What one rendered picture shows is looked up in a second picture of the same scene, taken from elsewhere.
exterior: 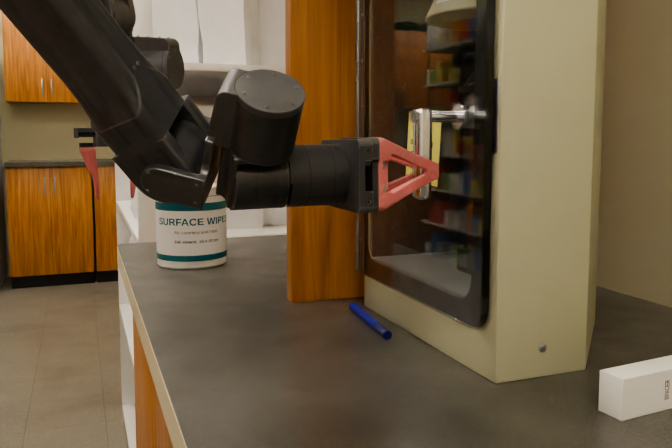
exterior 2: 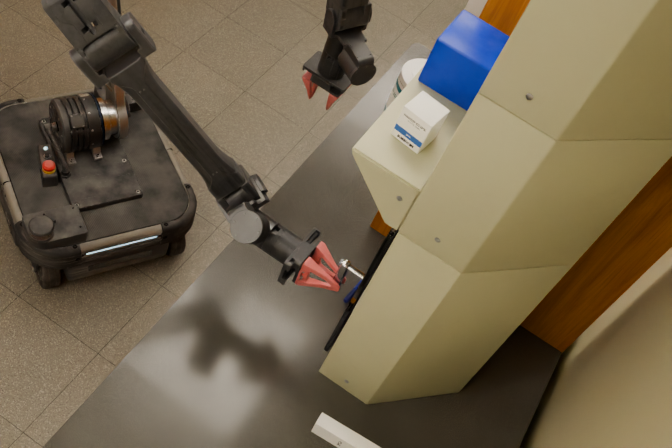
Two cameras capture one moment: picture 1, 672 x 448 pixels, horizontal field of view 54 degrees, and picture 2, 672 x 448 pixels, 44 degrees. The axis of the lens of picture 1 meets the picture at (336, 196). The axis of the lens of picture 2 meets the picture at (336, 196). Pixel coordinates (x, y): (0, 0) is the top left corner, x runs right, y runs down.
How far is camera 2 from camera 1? 1.28 m
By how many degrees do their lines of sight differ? 52
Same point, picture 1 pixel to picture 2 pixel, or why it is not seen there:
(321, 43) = not seen: hidden behind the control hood
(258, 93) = (239, 225)
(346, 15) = not seen: hidden behind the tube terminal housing
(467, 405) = (286, 368)
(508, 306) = (334, 357)
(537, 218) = (362, 346)
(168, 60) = (354, 74)
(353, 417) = (245, 332)
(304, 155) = (273, 242)
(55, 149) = not seen: outside the picture
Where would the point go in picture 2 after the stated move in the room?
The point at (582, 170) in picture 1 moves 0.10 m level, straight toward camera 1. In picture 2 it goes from (395, 351) to (342, 360)
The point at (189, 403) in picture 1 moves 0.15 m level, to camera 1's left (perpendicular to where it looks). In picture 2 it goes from (216, 268) to (176, 213)
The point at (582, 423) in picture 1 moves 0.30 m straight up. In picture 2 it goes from (298, 417) to (343, 340)
